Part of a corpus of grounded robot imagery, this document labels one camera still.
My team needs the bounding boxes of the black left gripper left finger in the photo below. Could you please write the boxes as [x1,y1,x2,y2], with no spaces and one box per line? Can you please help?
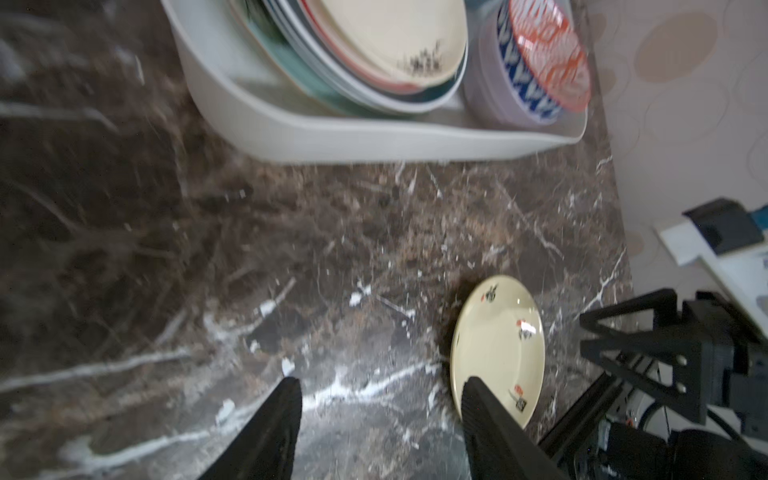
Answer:
[201,377,303,480]

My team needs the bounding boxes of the green flower plate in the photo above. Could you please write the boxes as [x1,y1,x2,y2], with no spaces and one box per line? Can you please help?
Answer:
[227,0,385,118]

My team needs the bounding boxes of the purple bowl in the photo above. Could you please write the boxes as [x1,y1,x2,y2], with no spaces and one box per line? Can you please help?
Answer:
[463,6,564,130]

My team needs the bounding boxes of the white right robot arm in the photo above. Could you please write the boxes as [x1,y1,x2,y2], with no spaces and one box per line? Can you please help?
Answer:
[573,198,767,479]

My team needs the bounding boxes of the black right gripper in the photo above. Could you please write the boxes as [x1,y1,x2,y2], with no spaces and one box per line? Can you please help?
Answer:
[579,288,767,438]

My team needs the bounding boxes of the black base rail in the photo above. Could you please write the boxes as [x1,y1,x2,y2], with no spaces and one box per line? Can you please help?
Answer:
[539,373,643,479]

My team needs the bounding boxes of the cream plate red flowers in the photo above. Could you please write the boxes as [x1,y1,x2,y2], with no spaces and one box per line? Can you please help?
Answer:
[450,275,546,428]

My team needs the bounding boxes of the cream yellow small plate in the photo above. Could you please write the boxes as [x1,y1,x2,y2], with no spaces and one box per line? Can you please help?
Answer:
[303,0,468,88]

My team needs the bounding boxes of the white plastic bin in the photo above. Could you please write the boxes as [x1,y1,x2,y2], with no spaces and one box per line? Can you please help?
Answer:
[162,1,589,164]

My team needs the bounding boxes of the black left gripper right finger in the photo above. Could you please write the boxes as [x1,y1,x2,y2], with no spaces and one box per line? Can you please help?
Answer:
[461,377,566,480]

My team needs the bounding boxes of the red patterned bowl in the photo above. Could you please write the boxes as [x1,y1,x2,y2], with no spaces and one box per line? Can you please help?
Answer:
[496,0,591,123]

